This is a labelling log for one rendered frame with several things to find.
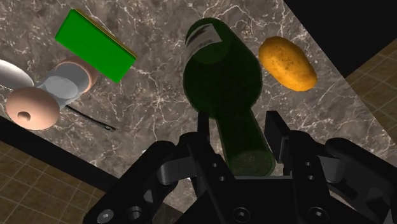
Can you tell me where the green rectangular box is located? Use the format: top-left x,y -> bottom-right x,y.
55,8 -> 138,84

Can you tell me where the pink and grey dumbbell shape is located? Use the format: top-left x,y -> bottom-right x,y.
5,56 -> 99,131

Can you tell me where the white round plate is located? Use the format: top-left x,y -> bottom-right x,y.
0,59 -> 35,92

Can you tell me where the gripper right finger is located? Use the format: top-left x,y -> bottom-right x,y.
264,110 -> 397,224

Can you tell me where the thin black pen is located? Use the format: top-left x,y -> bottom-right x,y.
64,104 -> 117,132

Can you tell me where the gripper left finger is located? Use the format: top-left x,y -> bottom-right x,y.
83,112 -> 240,224

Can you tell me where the dark green glass bottle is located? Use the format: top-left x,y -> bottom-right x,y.
182,17 -> 277,178

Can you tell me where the yellow-brown potato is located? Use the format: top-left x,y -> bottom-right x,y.
258,36 -> 318,92

